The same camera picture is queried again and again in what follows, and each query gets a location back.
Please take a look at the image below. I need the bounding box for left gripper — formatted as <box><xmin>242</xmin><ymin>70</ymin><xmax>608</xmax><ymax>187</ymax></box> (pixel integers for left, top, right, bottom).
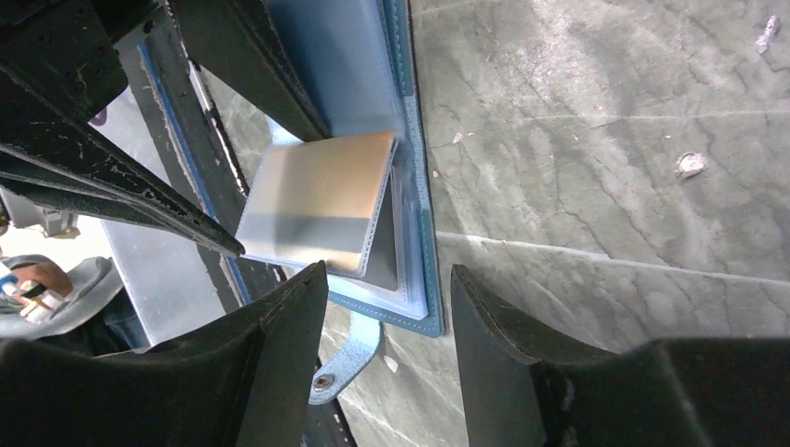
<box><xmin>1</xmin><ymin>1</ymin><xmax>244</xmax><ymax>257</ymax></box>

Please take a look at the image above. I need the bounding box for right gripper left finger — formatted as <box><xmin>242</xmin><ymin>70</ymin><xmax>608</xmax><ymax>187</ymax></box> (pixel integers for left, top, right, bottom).
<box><xmin>1</xmin><ymin>262</ymin><xmax>328</xmax><ymax>446</ymax></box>

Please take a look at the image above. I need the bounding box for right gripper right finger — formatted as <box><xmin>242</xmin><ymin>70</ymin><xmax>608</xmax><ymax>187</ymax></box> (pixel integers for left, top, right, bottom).
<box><xmin>450</xmin><ymin>264</ymin><xmax>789</xmax><ymax>446</ymax></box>

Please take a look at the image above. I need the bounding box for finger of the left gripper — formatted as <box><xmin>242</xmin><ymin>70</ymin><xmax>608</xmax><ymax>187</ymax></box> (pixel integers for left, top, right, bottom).
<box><xmin>166</xmin><ymin>0</ymin><xmax>331</xmax><ymax>142</ymax></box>

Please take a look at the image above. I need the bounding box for blue card holder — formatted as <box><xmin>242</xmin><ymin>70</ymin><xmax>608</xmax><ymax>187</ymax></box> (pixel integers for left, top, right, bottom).
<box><xmin>237</xmin><ymin>1</ymin><xmax>444</xmax><ymax>405</ymax></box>

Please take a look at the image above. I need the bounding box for grey card in holder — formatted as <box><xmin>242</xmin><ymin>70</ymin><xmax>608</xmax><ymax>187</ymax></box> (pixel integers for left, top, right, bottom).
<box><xmin>361</xmin><ymin>183</ymin><xmax>399</xmax><ymax>291</ymax></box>

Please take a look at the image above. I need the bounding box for person in grey clothes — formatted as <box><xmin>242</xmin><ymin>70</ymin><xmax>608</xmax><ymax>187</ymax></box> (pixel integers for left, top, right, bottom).
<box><xmin>1</xmin><ymin>254</ymin><xmax>150</xmax><ymax>357</ymax></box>

